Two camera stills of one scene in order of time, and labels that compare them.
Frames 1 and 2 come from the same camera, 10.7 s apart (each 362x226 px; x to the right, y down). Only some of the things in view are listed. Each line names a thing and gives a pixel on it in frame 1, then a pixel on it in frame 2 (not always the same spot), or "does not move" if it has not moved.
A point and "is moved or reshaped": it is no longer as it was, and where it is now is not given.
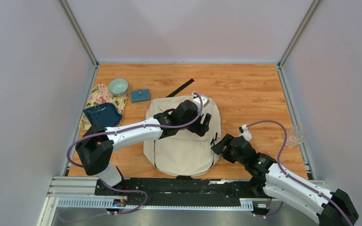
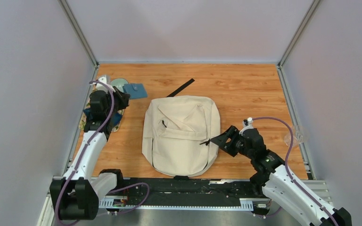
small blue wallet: (140, 95) is moved or reshaped
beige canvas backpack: (184, 152) does not move
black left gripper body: (195, 116) → (108, 96)
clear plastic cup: (295, 137) does not move
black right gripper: (218, 148) → (232, 133)
